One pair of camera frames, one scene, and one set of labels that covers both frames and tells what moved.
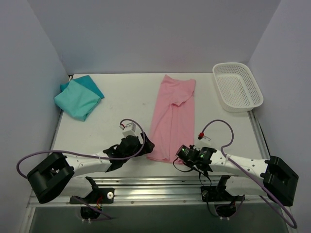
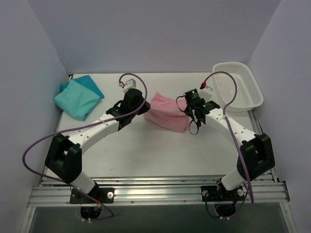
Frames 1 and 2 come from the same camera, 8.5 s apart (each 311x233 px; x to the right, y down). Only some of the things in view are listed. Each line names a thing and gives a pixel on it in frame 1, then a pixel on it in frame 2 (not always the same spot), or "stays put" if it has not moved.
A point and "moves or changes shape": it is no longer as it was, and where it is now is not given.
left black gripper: (142, 144) -> (145, 106)
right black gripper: (182, 153) -> (194, 115)
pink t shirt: (173, 125) moves or changes shape
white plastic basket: (238, 91) stays put
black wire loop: (191, 170) -> (184, 110)
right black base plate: (214, 193) stays put
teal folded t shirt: (78, 97) stays put
